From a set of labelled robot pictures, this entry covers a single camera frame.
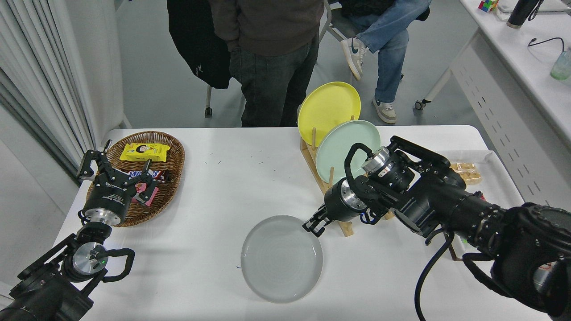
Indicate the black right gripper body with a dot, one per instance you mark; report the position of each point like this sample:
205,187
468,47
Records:
337,203

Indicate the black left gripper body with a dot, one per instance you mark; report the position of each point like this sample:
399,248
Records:
109,196

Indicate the grey plate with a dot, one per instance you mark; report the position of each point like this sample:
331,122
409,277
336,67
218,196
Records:
281,261

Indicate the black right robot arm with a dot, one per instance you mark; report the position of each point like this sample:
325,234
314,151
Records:
446,200

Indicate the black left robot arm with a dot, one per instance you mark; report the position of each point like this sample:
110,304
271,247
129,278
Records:
44,294

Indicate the wooden plate rack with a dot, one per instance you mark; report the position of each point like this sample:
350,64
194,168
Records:
347,229

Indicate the mint green plate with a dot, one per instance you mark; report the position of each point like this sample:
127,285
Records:
330,156

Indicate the yellow plate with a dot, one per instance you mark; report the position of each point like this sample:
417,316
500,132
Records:
325,111

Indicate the brown Snickers bar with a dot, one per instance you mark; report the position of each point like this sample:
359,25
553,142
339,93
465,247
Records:
134,173

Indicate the pink snack packet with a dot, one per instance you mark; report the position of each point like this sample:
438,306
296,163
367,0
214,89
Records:
152,196

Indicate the yellow snack packet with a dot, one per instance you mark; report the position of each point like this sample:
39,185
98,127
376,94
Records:
145,152

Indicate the brown wicker basket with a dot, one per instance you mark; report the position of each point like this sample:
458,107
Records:
171,147

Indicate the chair leg with castor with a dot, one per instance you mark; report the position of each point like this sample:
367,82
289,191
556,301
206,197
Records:
208,100

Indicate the white vertical curtain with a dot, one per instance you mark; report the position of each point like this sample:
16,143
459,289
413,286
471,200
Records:
35,67

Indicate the brown board under tray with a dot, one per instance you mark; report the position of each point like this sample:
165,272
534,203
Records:
454,255

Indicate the clear packet of nut biscuits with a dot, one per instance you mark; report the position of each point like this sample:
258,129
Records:
468,171

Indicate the standing person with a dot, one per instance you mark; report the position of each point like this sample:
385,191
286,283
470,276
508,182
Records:
267,80

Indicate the black jacket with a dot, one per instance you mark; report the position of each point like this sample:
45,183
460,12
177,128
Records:
196,44

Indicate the seated person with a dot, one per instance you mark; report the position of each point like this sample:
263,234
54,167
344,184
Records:
388,58

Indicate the white tray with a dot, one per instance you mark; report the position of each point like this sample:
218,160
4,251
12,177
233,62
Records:
495,178

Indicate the grey office chair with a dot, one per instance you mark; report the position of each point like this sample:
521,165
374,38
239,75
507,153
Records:
343,24

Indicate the colourful puzzle cube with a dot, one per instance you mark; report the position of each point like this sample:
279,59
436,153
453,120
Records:
488,5

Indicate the pale green glass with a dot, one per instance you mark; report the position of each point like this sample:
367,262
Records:
562,67

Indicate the black bottle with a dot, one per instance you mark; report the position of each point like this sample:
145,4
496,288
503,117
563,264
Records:
519,13

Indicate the silver laptop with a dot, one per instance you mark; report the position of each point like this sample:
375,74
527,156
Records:
553,5

